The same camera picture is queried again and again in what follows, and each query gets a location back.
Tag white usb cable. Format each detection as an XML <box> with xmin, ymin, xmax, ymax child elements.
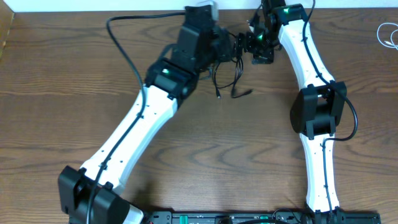
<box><xmin>376</xmin><ymin>22</ymin><xmax>398</xmax><ymax>51</ymax></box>

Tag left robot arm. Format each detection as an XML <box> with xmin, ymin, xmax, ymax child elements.
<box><xmin>58</xmin><ymin>1</ymin><xmax>232</xmax><ymax>223</ymax></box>

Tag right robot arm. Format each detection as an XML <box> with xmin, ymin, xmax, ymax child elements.
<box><xmin>238</xmin><ymin>1</ymin><xmax>349</xmax><ymax>223</ymax></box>

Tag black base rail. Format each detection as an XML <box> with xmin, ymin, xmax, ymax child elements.
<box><xmin>141</xmin><ymin>208</ymin><xmax>382</xmax><ymax>224</ymax></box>

